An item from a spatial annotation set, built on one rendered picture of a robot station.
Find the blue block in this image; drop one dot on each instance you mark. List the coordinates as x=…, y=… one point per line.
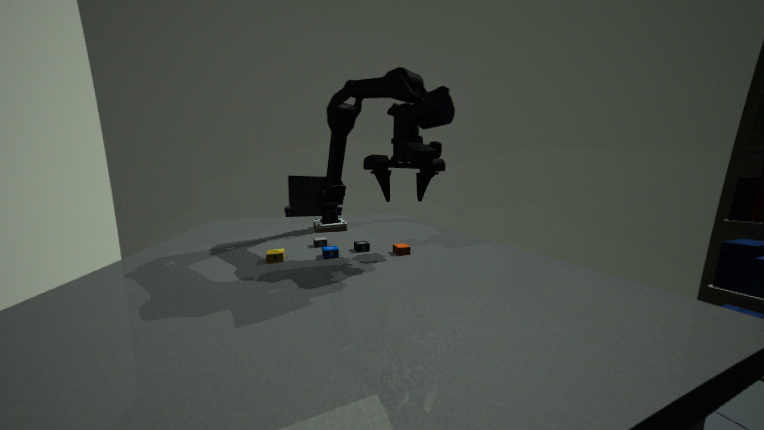
x=330, y=252

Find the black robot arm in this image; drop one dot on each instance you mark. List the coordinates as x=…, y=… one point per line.
x=429, y=110

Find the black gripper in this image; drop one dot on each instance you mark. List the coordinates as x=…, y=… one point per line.
x=380, y=164

